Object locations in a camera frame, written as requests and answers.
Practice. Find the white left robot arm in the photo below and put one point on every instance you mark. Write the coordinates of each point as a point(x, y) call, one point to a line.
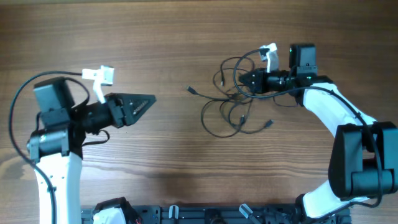
point(57, 149)

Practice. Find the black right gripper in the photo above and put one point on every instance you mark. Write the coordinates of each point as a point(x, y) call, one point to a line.
point(259, 86)

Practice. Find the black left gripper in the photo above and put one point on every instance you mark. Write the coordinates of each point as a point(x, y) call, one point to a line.
point(122, 116)

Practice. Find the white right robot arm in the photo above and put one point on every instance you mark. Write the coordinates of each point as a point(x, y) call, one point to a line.
point(363, 163)

